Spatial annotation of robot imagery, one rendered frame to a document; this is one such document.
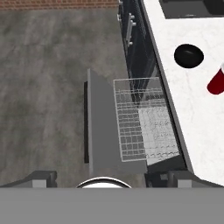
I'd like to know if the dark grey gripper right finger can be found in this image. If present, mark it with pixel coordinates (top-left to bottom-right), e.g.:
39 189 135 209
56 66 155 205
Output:
166 170 224 189

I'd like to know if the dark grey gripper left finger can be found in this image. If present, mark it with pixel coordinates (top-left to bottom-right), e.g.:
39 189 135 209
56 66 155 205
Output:
0 170 58 189

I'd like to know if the dark dishwasher body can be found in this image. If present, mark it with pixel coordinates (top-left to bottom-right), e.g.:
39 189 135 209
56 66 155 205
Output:
144 76 194 188

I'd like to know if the grey dishwasher door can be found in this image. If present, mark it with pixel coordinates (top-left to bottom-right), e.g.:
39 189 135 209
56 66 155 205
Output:
87 68 149 178

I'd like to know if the red cup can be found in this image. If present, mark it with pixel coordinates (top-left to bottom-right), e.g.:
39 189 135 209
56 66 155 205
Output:
206 62 224 96

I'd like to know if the black bowl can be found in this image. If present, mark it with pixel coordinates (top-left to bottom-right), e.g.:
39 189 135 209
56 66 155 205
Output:
173 43 205 70

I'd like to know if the dark cupboard door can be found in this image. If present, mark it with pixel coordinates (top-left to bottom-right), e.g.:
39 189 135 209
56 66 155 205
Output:
117 0 165 97

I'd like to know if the white round object black rim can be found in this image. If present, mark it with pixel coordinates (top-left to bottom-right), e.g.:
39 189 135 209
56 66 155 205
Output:
75 176 133 189

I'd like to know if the dark sink basin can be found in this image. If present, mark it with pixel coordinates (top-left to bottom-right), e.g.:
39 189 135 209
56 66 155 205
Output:
158 0 224 20

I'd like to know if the black dishwasher door handle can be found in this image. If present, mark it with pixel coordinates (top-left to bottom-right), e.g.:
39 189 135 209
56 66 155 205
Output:
83 80 90 165

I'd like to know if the white wire dishwasher rack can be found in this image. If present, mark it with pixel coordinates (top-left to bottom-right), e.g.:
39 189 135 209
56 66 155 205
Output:
112 76 180 163

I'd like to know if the silver cupboard handle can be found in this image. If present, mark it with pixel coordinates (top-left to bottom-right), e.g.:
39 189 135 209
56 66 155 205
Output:
125 12 137 46

